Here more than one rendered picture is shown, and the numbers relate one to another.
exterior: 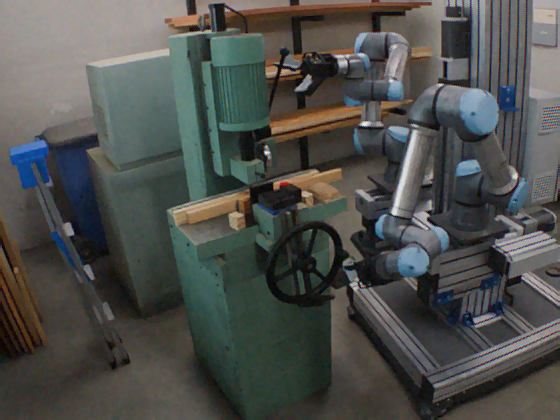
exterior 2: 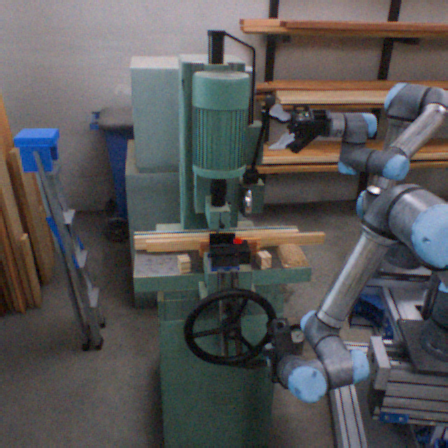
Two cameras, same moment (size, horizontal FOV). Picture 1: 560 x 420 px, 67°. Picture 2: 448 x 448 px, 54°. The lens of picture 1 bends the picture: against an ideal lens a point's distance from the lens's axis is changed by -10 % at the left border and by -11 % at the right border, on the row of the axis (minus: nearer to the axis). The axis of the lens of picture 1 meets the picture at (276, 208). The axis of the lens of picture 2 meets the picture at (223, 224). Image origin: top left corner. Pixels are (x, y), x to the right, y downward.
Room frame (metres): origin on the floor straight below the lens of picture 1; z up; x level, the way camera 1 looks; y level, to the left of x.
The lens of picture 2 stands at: (0.28, -0.40, 1.70)
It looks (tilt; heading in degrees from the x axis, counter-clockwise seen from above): 27 degrees down; 20
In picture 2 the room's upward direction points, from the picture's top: 2 degrees clockwise
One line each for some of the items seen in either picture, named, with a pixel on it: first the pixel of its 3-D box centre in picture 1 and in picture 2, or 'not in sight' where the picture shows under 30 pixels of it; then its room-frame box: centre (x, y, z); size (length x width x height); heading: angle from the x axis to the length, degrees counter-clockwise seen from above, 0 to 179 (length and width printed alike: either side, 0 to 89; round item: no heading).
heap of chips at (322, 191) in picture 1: (323, 189); (291, 252); (1.64, -0.18, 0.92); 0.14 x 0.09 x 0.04; 29
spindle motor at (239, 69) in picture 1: (240, 81); (220, 125); (1.60, 0.08, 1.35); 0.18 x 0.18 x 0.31
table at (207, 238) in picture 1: (269, 221); (222, 270); (1.50, 0.03, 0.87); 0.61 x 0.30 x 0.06; 119
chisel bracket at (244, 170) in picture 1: (247, 170); (217, 213); (1.61, 0.09, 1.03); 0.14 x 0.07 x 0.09; 29
